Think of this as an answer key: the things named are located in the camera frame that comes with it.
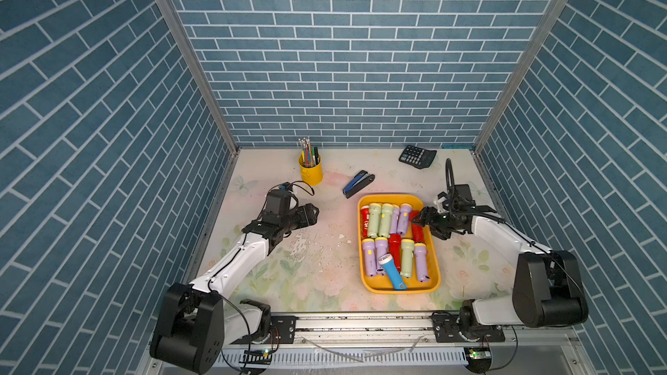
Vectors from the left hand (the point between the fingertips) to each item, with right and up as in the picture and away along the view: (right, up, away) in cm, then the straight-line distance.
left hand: (317, 212), depth 86 cm
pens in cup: (-5, +20, +16) cm, 26 cm away
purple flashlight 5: (+35, -13, +1) cm, 37 cm away
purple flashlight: (+28, -2, +9) cm, 29 cm away
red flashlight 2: (+26, -12, +1) cm, 29 cm away
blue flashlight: (+26, -21, -5) cm, 34 cm away
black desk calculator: (+42, +20, +30) cm, 56 cm away
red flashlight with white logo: (+17, -4, +8) cm, 19 cm away
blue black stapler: (+15, +9, +21) cm, 27 cm away
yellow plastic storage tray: (+21, -22, -4) cm, 31 cm away
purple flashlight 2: (+31, -2, +9) cm, 33 cm away
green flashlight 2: (+24, -3, +5) cm, 25 cm away
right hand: (+36, -5, +4) cm, 36 cm away
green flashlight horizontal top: (+30, -13, 0) cm, 33 cm away
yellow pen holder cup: (-4, +15, +16) cm, 22 cm away
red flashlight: (+35, -6, +4) cm, 35 cm away
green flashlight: (+20, -3, +4) cm, 20 cm away
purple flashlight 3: (+17, -13, -1) cm, 22 cm away
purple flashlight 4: (+22, -12, 0) cm, 25 cm away
